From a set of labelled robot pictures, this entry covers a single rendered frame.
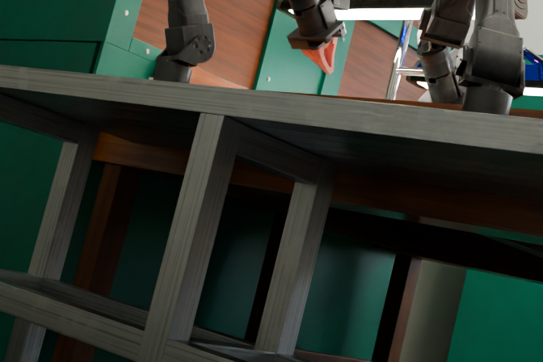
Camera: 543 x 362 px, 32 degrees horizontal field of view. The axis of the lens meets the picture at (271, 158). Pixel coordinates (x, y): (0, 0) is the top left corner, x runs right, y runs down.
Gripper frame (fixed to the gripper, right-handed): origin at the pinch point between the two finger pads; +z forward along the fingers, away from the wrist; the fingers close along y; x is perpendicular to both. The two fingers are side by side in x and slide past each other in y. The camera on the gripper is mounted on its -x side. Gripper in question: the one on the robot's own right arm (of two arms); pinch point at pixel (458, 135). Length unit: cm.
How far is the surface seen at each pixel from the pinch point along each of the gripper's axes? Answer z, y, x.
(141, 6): -31, 74, 4
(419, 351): 252, 179, -138
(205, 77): -10, 67, 1
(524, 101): 147, 136, -224
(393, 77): 3.0, 32.3, -23.5
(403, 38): -3.1, 32.2, -30.8
